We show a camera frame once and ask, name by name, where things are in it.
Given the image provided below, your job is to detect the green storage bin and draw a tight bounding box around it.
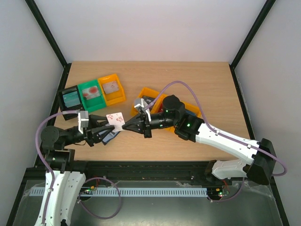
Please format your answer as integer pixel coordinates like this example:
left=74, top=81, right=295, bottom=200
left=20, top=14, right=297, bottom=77
left=78, top=80, right=106, bottom=113

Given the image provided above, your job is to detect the black card stack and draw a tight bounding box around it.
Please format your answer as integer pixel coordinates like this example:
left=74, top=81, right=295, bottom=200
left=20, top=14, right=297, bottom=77
left=142, top=96, right=155, bottom=107

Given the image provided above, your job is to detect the teal card stack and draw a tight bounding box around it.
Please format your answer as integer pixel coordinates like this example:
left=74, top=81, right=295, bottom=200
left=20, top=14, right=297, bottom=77
left=63, top=91, right=80, bottom=108

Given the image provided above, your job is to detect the light blue cable duct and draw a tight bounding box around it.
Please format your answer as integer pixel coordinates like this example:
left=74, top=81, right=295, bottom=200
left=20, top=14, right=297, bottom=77
left=31, top=186, right=208, bottom=198

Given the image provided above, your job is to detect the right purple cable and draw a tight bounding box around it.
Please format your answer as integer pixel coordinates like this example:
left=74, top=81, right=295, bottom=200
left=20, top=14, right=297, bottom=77
left=143, top=80, right=288, bottom=204

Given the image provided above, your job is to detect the blue leather card holder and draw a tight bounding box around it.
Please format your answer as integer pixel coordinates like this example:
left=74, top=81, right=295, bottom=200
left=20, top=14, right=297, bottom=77
left=98, top=130, right=119, bottom=145

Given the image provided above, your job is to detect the white red-dot card stack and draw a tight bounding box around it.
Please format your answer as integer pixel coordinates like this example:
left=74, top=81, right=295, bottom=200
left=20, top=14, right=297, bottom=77
left=82, top=86, right=101, bottom=100

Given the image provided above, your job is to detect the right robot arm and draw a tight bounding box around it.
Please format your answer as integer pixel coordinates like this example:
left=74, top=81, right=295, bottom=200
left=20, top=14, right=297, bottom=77
left=122, top=95, right=276, bottom=185

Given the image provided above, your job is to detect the yellow single storage bin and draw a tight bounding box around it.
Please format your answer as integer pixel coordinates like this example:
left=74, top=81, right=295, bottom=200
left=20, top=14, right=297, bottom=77
left=97, top=74, right=126, bottom=106

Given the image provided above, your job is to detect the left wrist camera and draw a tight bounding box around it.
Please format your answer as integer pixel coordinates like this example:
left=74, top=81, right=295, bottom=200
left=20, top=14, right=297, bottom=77
left=78, top=111, right=89, bottom=134

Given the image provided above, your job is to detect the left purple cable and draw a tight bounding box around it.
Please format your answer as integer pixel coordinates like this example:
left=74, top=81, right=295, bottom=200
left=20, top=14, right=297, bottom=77
left=35, top=109, right=122, bottom=226

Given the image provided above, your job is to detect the yellow triple storage bin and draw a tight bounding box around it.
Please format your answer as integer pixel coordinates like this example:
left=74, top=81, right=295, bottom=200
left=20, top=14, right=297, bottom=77
left=131, top=87, right=204, bottom=138

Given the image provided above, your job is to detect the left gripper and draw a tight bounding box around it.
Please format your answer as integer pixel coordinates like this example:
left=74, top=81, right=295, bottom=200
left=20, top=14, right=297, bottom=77
left=63, top=114, right=114, bottom=146

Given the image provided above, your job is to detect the purple cable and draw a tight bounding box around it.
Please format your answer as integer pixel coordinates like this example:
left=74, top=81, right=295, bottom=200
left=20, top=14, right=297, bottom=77
left=35, top=109, right=122, bottom=226
left=143, top=80, right=288, bottom=204

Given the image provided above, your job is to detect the beige card stack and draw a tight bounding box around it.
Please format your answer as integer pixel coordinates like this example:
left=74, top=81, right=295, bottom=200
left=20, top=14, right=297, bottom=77
left=102, top=81, right=119, bottom=94

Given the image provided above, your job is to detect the black aluminium frame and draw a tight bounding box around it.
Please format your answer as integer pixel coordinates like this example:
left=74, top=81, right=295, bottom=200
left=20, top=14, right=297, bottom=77
left=7, top=0, right=275, bottom=226

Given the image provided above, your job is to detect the black storage bin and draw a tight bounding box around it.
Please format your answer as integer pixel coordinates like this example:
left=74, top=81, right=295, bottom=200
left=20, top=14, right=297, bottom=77
left=56, top=86, right=84, bottom=111

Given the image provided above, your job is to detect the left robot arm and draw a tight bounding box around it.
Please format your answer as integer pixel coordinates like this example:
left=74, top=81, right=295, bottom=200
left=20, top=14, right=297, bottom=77
left=35, top=110, right=114, bottom=226

